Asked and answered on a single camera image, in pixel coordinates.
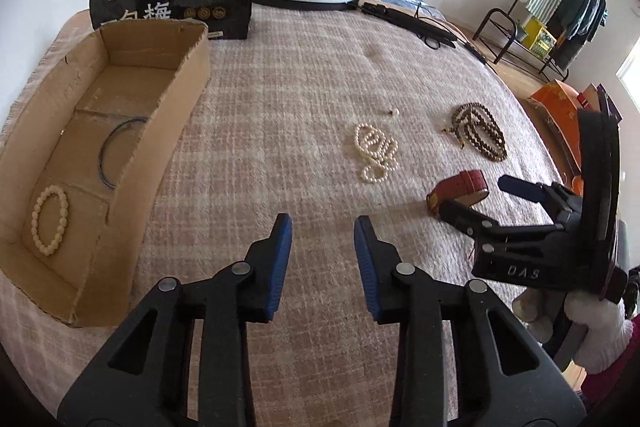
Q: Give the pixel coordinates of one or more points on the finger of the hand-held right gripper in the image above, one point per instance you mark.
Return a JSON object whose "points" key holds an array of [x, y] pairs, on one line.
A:
{"points": [[462, 219], [520, 188]]}

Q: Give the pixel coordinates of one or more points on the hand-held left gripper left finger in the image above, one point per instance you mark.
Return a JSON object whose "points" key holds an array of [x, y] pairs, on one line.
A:
{"points": [[283, 267]]}

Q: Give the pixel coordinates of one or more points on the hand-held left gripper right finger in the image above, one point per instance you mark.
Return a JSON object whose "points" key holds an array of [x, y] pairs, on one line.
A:
{"points": [[364, 267]]}

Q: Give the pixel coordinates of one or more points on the cardboard box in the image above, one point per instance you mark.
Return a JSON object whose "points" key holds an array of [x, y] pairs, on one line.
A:
{"points": [[145, 97]]}

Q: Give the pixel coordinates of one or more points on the person's right forearm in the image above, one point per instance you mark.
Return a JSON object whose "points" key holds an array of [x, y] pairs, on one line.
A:
{"points": [[622, 382]]}

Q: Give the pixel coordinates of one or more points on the person's right hand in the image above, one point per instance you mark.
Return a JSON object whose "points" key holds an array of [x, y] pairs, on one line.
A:
{"points": [[597, 332]]}

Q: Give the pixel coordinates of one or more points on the orange patterned box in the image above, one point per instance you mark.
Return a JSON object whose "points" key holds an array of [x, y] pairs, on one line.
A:
{"points": [[555, 112]]}

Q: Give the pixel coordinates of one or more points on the dark purple box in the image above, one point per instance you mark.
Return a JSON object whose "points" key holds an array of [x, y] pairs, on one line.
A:
{"points": [[602, 99]]}

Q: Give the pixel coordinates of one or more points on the yellow box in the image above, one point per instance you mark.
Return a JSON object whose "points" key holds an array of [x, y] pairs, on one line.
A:
{"points": [[537, 34]]}

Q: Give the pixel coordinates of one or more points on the black metal clothes rack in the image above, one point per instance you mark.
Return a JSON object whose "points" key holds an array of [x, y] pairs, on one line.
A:
{"points": [[500, 32]]}

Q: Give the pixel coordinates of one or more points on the pink plaid blanket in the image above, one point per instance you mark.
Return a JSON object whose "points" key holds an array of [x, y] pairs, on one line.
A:
{"points": [[280, 107]]}

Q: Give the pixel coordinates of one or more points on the dark hanging clothes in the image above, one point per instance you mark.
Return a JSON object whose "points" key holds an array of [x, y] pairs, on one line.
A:
{"points": [[580, 17]]}

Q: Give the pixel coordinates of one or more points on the black folded tripod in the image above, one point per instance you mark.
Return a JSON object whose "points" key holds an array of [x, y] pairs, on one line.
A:
{"points": [[405, 22]]}

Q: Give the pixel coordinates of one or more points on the thin black bangle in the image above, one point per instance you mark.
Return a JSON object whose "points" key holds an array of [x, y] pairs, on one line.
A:
{"points": [[101, 157]]}

